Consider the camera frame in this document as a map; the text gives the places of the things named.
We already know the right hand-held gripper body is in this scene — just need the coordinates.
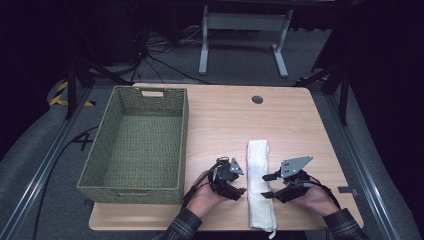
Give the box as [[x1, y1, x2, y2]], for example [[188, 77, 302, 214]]
[[276, 155, 314, 204]]

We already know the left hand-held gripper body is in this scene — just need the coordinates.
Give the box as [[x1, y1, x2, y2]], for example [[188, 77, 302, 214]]
[[207, 156, 245, 198]]

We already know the white towel with brown print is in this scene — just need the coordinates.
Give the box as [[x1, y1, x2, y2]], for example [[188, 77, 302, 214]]
[[246, 139, 278, 240]]

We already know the person's left hand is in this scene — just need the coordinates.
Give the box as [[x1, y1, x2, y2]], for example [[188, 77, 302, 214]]
[[185, 169, 231, 220]]

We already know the person's right hand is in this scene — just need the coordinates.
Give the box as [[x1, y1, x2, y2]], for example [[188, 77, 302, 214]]
[[292, 185, 341, 218]]

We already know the grey tape piece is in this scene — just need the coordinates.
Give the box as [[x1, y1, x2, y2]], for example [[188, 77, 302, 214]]
[[337, 186, 359, 197]]

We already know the black metal stand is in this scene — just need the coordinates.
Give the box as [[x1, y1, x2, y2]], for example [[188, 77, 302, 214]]
[[294, 64, 351, 127], [64, 56, 134, 120]]

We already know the green woven basket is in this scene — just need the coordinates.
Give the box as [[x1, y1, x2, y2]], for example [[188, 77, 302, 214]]
[[77, 85, 190, 205]]

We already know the yellow black floor tape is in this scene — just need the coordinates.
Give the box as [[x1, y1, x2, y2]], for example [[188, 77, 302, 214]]
[[49, 80, 96, 108]]

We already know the aluminium floor rail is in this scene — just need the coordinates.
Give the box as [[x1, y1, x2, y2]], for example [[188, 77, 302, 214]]
[[0, 88, 94, 240], [324, 93, 404, 240]]

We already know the bundle of black floor cables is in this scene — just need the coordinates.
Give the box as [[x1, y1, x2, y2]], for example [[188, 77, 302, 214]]
[[131, 28, 211, 85]]

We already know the white metal desk frame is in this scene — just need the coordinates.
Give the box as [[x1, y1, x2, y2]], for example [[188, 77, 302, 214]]
[[198, 4, 294, 79]]

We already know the black floor cable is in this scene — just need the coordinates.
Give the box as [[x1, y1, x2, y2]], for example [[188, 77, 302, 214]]
[[31, 124, 101, 240]]

